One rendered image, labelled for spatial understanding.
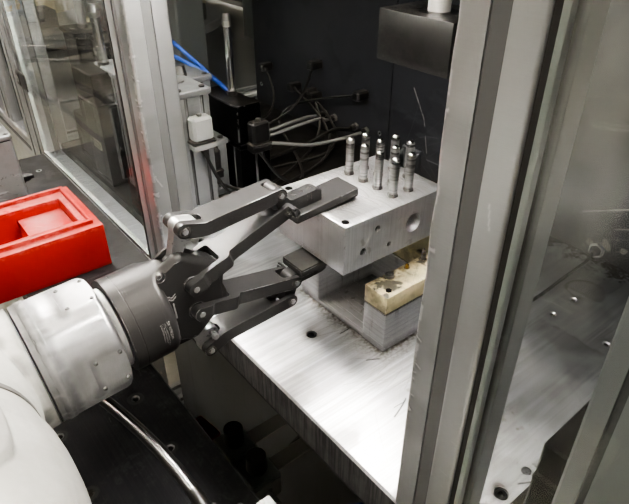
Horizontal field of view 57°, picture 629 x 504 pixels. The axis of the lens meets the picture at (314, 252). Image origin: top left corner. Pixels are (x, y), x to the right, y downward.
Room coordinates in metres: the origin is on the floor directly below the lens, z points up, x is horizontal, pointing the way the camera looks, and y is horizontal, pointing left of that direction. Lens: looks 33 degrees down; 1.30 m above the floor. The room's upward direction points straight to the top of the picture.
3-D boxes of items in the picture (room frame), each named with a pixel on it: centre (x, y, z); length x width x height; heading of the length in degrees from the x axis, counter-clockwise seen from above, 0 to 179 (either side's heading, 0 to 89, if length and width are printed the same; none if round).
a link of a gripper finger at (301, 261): (0.46, -0.01, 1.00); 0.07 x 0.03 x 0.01; 128
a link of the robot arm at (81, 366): (0.31, 0.17, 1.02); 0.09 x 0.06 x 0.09; 38
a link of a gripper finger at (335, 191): (0.45, 0.00, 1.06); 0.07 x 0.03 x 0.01; 128
